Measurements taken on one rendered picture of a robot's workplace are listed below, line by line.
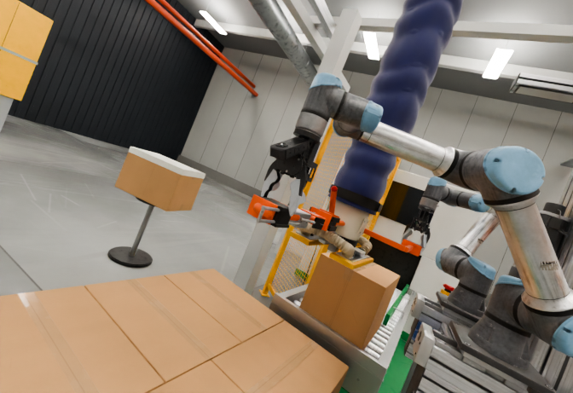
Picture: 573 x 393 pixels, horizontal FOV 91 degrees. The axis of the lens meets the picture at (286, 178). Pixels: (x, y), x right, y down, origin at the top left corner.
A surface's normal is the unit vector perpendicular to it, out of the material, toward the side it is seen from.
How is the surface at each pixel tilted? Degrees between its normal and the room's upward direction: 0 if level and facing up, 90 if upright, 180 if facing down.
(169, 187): 90
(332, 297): 90
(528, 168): 85
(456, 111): 90
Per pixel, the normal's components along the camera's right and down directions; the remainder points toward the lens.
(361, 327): -0.47, -0.19
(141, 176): -0.21, -0.08
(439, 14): 0.00, 0.22
